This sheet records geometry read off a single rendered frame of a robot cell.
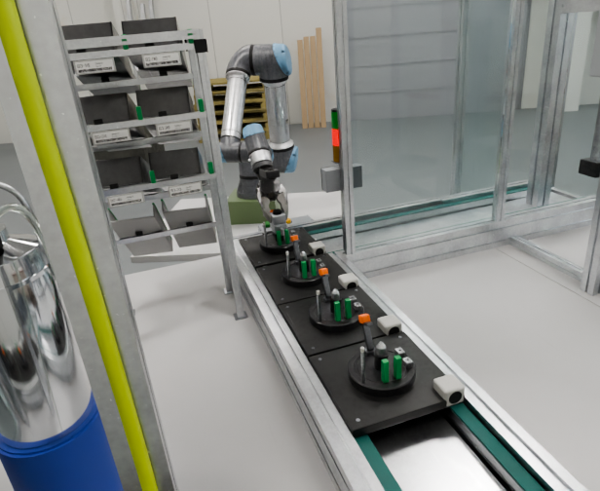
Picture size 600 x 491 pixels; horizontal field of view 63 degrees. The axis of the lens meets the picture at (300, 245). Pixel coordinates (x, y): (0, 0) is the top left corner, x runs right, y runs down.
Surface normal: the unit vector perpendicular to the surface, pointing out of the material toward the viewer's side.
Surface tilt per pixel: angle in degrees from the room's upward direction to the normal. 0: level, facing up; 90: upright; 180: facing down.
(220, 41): 90
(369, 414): 0
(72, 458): 90
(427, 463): 0
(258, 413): 0
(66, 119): 90
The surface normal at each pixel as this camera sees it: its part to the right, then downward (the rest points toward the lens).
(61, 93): 0.32, 0.36
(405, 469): -0.07, -0.91
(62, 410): 0.76, 0.21
